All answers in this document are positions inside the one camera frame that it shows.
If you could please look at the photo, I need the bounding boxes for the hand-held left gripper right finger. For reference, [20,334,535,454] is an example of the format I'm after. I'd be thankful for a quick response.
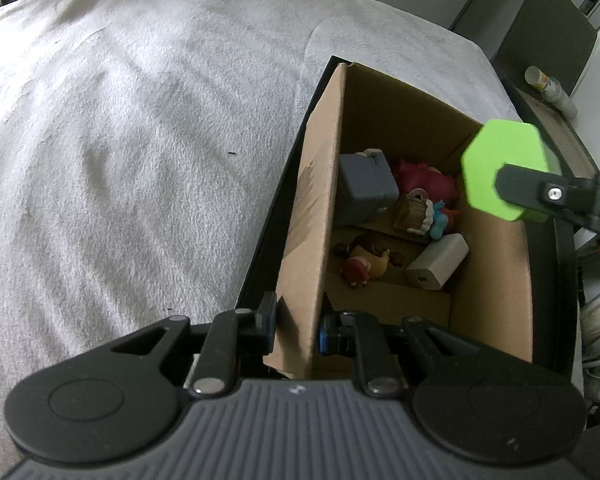
[317,310,487,398]

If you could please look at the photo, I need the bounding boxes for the grey blocky figurine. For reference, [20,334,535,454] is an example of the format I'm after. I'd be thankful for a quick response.
[336,148,401,227]

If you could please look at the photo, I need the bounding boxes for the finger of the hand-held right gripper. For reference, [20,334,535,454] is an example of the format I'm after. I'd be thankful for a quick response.
[495,162,600,237]

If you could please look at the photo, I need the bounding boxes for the open cardboard box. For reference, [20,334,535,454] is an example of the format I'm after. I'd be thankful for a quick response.
[233,55,582,378]

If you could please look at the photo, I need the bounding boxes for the wooden side table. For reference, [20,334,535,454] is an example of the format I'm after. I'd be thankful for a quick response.
[500,76,598,178]

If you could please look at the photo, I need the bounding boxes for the brown-haired doll figurine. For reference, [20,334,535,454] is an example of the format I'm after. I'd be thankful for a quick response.
[334,232,407,288]

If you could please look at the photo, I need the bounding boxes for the brown cardboard box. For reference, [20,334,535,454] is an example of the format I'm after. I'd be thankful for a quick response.
[262,62,533,381]

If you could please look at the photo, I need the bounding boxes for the pink dinosaur suit figurine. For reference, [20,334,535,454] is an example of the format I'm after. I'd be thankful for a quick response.
[392,159,460,208]

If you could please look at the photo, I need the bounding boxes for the green hexagonal box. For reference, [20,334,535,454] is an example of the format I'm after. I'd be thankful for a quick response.
[460,119,551,224]

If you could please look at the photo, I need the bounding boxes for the small basket figurine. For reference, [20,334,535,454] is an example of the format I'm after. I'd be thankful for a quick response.
[392,187,462,241]

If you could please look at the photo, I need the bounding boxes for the white plastic bottle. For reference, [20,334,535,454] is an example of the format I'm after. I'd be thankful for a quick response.
[524,65,579,120]

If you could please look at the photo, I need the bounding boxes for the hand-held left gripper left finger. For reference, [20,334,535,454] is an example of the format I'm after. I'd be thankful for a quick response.
[109,291,280,397]

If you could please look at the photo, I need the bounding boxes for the grey cabinet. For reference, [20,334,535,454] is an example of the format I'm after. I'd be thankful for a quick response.
[295,0,600,106]

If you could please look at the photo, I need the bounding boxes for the white charger plug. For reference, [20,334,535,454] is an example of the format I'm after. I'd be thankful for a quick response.
[405,232,470,292]

